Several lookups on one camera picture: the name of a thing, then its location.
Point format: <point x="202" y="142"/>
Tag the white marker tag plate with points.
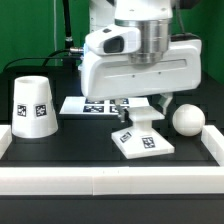
<point x="81" y="106"/>

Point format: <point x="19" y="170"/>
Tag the white right wall bar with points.
<point x="213" y="140"/>

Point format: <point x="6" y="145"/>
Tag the white front wall bar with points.
<point x="111" y="181"/>

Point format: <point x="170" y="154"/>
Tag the white wall bar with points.
<point x="111" y="181"/>
<point x="213" y="140"/>
<point x="5" y="138"/>

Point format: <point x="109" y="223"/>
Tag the white left wall bar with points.
<point x="5" y="138"/>

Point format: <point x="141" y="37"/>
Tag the white lamp shade cone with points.
<point x="33" y="111"/>

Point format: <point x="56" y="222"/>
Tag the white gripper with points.
<point x="108" y="71"/>

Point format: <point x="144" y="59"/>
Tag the white lamp bulb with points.
<point x="188" y="120"/>

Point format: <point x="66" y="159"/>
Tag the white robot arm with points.
<point x="135" y="55"/>

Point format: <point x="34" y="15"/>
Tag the white lamp base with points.
<point x="141" y="140"/>

